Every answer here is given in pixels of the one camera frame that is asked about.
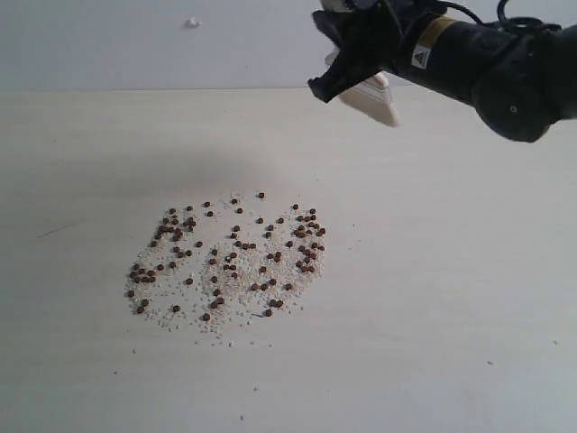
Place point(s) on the white wooden brush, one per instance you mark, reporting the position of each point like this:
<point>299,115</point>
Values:
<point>373,98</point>

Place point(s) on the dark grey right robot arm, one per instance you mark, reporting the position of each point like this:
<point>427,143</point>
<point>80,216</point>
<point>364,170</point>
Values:
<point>517,73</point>

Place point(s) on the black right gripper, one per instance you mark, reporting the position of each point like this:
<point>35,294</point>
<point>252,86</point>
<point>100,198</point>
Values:
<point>370,37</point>

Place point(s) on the brown beans and crumbs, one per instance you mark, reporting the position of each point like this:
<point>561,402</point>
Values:
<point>224,264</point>

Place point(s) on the small white wall hook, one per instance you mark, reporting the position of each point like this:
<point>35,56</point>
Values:
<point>192,23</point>

